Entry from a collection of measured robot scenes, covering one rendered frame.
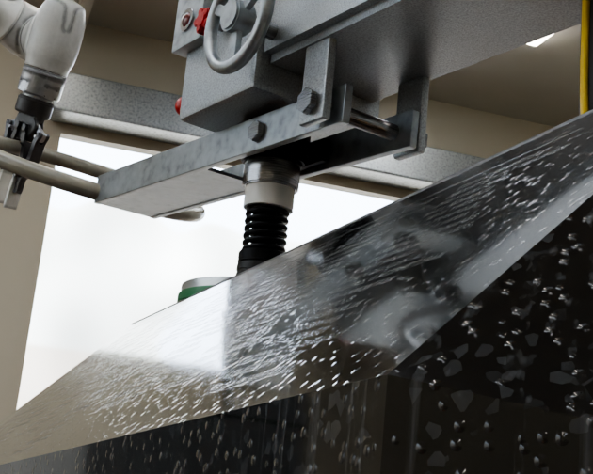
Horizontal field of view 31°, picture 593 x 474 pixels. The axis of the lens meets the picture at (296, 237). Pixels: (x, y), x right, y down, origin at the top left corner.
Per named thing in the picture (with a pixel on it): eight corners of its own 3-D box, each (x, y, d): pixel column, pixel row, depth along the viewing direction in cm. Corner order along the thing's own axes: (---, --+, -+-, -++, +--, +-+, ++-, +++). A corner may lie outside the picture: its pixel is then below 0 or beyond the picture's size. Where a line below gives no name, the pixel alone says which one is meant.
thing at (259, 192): (302, 211, 147) (305, 187, 148) (261, 198, 143) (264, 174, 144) (274, 219, 153) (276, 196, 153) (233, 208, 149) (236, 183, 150)
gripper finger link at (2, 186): (2, 169, 220) (0, 168, 221) (-8, 201, 221) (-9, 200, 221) (14, 172, 222) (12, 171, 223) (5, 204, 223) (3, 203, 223)
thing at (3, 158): (246, 241, 198) (250, 226, 198) (-6, 175, 171) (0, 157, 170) (143, 189, 239) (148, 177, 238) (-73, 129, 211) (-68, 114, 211)
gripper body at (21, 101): (11, 88, 219) (-2, 131, 219) (33, 97, 213) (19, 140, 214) (40, 97, 224) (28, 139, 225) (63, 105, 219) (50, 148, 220)
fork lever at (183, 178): (437, 155, 136) (440, 118, 137) (318, 113, 125) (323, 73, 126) (172, 224, 191) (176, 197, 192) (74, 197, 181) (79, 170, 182)
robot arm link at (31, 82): (39, 69, 212) (30, 97, 212) (75, 81, 219) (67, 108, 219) (15, 60, 218) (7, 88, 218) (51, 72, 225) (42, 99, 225)
